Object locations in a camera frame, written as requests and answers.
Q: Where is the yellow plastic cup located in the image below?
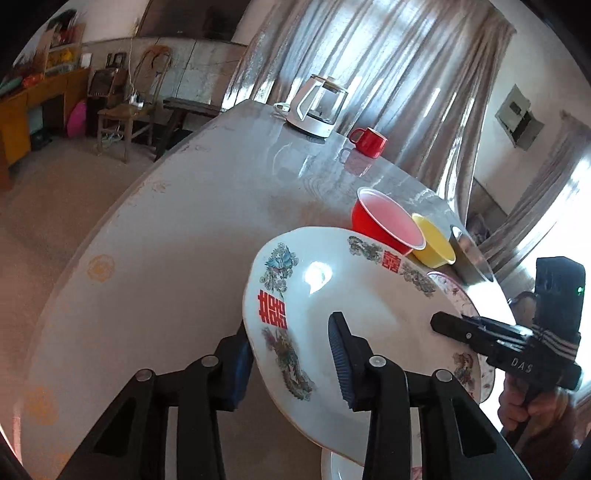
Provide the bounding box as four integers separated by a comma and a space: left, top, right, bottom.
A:
411, 213, 457, 267

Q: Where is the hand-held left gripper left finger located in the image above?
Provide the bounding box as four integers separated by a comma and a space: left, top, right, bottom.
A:
60, 320, 254, 480

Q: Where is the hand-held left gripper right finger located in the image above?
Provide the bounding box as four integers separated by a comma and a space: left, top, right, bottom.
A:
328, 311, 532, 480

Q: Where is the narrow beige curtain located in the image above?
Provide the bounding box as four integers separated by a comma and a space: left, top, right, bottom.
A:
478, 111, 591, 287

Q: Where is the person's right hand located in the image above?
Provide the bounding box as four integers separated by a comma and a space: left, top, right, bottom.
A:
498, 368, 532, 430

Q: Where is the red plastic cup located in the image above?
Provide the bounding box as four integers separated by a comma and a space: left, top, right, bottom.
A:
351, 187, 426, 256

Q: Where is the wooden chair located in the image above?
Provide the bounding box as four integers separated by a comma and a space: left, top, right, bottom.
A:
96, 46, 172, 163

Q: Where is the grey wall electrical box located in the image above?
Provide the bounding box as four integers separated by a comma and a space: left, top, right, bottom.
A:
495, 85, 546, 151

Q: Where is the pink bag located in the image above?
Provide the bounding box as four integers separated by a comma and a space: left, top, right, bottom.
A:
66, 100, 88, 139

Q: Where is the wooden desk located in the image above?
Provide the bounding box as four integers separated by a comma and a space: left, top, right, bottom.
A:
0, 68, 89, 190

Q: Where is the white glass electric kettle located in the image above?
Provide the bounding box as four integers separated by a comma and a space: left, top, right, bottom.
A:
274, 75, 350, 139

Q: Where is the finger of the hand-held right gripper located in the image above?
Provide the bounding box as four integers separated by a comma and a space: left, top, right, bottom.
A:
430, 311, 533, 356

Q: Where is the red mug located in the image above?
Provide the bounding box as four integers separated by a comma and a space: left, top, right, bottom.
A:
348, 128, 387, 160

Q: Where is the dark wooden bench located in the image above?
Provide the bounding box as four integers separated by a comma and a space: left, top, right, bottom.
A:
154, 97, 222, 160

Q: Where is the white plate with pink rim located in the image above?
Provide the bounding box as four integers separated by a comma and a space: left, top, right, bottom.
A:
427, 271, 496, 403

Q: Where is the white plate with red print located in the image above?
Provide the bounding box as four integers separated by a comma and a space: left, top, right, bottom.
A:
242, 226, 483, 464

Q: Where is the small display cabinet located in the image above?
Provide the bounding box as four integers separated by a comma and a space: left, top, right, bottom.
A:
44, 23, 86, 77

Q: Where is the grey floral tablecloth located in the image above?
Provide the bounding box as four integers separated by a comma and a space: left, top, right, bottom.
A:
21, 99, 515, 480

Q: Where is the wide beige curtain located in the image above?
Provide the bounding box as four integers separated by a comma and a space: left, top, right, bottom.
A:
224, 0, 515, 217

